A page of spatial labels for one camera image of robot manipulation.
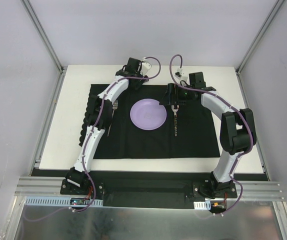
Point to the aluminium frame post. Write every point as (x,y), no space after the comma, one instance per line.
(260,34)
(42,34)

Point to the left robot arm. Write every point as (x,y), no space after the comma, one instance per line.
(98,118)

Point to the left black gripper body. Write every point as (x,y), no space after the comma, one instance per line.
(138,81)

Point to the right aluminium frame post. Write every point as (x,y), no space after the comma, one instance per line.
(260,34)

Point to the aluminium rail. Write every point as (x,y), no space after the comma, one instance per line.
(270,191)

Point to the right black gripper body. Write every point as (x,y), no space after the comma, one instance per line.
(170,97)

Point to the left aluminium frame post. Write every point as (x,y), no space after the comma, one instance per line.
(42,34)

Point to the metal spoon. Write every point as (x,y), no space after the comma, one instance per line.
(175,120)

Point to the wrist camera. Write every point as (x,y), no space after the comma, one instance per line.
(145,67)
(180,75)

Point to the purple plate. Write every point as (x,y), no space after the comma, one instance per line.
(147,114)

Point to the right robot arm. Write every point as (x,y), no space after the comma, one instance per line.
(237,129)

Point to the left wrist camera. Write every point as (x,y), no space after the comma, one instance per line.
(145,67)

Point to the metal fork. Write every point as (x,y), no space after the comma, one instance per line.
(114,108)

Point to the white cable duct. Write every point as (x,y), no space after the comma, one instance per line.
(49,201)
(202,205)

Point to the left white cable duct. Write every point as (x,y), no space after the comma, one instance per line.
(49,201)

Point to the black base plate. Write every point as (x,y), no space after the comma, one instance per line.
(155,190)

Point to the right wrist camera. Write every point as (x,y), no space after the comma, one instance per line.
(180,75)

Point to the right white cable duct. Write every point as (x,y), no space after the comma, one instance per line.
(202,205)

